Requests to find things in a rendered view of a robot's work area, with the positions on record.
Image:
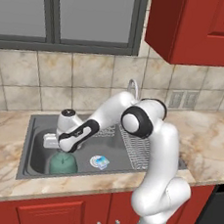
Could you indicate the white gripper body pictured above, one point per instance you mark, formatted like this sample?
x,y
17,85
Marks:
x,y
51,140

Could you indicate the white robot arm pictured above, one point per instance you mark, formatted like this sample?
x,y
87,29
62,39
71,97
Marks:
x,y
162,162

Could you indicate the grey metal sink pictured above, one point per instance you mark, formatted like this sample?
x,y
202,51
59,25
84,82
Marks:
x,y
38,155

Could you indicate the wide red base cupboard door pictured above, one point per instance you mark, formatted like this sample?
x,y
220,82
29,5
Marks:
x,y
50,213

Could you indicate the silver curved tap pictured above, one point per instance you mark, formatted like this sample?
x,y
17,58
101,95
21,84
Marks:
x,y
132,85

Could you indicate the narrow red base cupboard door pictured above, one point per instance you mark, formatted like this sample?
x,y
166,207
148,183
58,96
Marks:
x,y
123,217

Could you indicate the grey framed window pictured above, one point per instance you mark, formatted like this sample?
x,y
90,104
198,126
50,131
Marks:
x,y
56,12

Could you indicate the black dishwasher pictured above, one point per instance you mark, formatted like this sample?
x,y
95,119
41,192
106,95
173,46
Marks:
x,y
212,217

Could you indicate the grey wall socket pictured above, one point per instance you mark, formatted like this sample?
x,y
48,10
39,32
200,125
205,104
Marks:
x,y
190,99
175,99

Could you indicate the red wall cupboard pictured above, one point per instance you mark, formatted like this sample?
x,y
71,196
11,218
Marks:
x,y
166,25

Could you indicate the red wall cupboard door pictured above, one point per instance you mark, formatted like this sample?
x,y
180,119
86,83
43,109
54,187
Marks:
x,y
215,30

